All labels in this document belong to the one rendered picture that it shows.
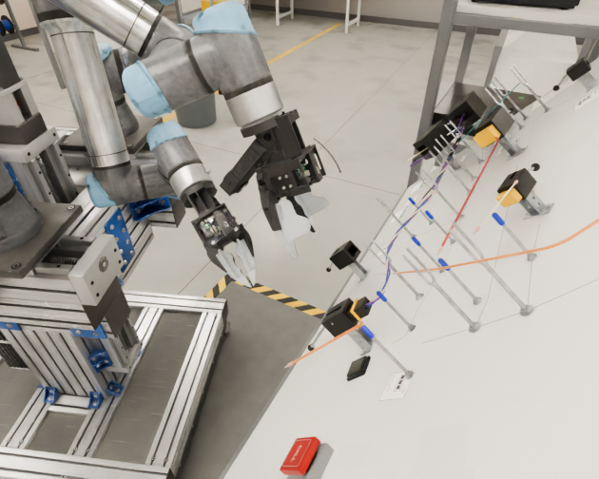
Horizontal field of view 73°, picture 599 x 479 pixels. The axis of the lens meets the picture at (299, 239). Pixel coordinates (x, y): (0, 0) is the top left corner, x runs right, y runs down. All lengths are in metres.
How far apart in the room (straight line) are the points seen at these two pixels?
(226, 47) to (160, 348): 1.51
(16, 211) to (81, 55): 0.33
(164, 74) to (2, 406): 1.64
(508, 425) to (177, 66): 0.56
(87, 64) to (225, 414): 1.46
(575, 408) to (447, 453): 0.13
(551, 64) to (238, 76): 3.26
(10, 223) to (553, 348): 0.92
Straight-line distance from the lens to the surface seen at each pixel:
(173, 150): 0.83
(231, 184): 0.66
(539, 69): 3.71
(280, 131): 0.59
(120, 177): 0.92
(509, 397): 0.48
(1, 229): 0.98
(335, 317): 0.72
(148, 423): 1.74
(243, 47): 0.59
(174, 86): 0.61
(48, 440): 1.85
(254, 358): 2.05
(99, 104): 0.90
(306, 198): 0.68
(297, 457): 0.62
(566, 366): 0.48
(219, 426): 1.90
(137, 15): 0.73
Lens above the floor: 1.69
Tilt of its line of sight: 40 degrees down
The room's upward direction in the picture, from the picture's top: straight up
